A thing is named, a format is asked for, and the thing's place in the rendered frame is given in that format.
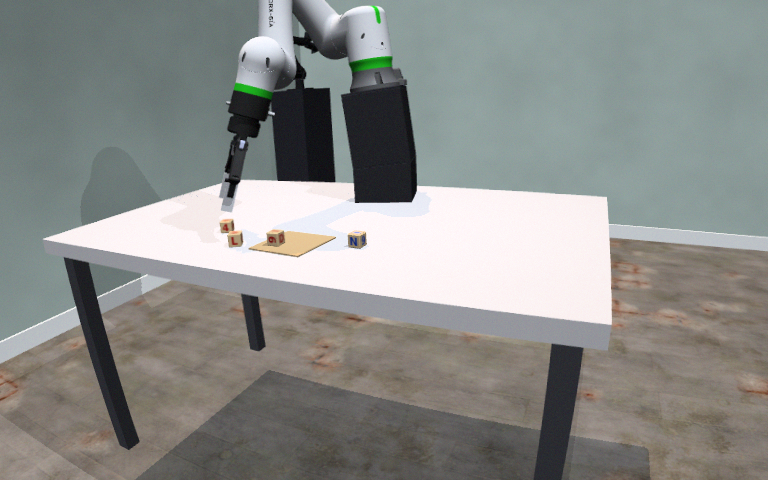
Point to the tan letter block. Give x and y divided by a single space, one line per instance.
275 237
235 238
227 225
357 239

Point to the tan flat mat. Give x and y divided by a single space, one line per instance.
296 244

